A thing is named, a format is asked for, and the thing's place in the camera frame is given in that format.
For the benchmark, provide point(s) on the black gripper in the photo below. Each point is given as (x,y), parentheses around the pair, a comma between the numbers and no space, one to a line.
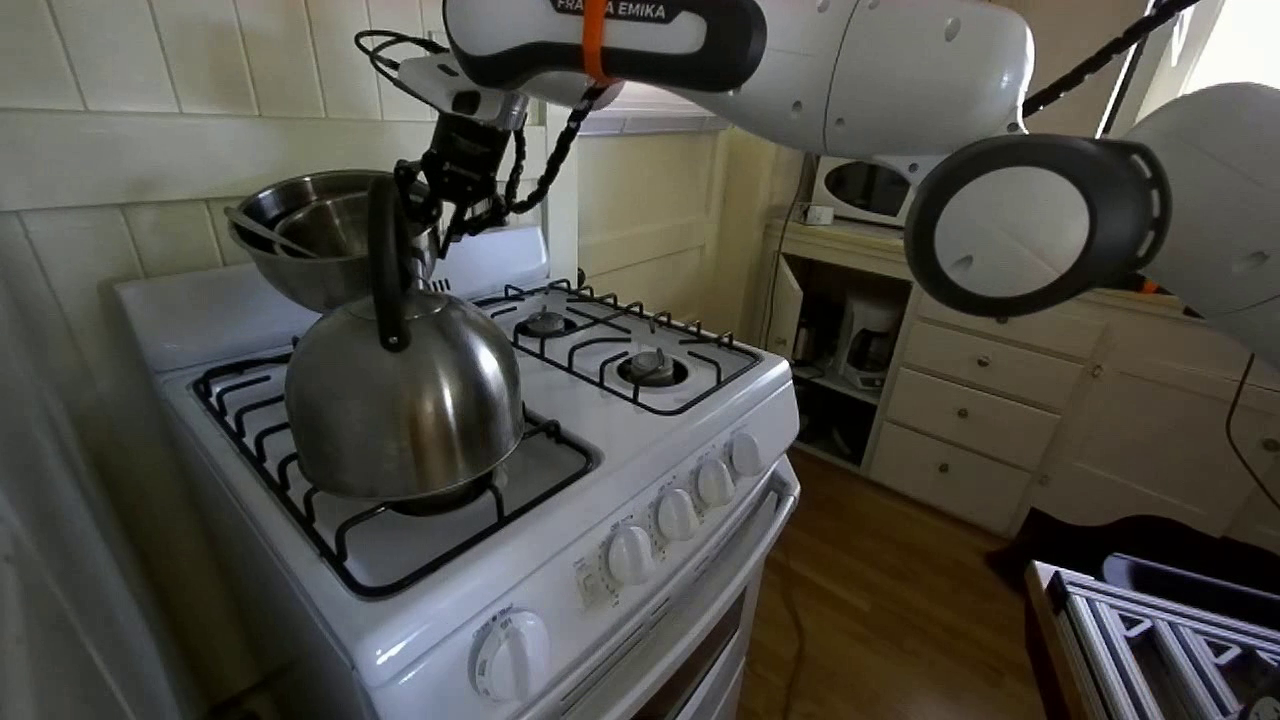
(464,162)

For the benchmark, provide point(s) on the silver metal bowl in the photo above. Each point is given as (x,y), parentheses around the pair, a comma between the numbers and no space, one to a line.
(287,280)

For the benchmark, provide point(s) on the silver metal spoon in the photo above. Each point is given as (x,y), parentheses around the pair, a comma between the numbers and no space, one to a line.
(272,237)

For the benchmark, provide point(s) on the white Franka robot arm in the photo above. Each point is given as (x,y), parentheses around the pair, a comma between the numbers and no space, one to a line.
(883,67)

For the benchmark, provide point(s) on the round gas burner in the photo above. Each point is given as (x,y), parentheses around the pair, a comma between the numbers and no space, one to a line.
(651,366)
(547,324)

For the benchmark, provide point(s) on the stainless steel kettle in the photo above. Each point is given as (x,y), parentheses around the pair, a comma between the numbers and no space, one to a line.
(403,403)

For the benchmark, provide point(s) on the black stove grate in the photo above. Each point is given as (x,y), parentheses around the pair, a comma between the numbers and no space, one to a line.
(603,347)
(253,424)

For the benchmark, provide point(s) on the white stove knob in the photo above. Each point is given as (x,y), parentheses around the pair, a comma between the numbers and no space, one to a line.
(744,455)
(677,515)
(508,657)
(628,548)
(712,480)

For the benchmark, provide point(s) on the white gas stove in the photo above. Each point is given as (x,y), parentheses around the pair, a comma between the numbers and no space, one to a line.
(440,612)

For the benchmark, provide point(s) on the white countertop appliance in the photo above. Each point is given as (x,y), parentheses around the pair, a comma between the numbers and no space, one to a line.
(867,185)

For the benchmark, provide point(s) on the dark coffee maker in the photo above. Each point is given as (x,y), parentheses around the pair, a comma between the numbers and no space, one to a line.
(874,341)

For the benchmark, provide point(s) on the white oven door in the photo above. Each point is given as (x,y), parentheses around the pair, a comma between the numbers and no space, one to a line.
(721,640)

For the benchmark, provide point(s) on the cream cabinet drawer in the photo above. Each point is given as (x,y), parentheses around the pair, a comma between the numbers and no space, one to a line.
(1000,363)
(950,480)
(974,423)

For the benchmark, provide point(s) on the cream kitchen cabinet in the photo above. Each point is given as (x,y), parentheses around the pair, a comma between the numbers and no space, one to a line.
(1162,424)

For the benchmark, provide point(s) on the white slatted rack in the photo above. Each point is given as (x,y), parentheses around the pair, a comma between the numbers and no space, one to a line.
(1133,655)

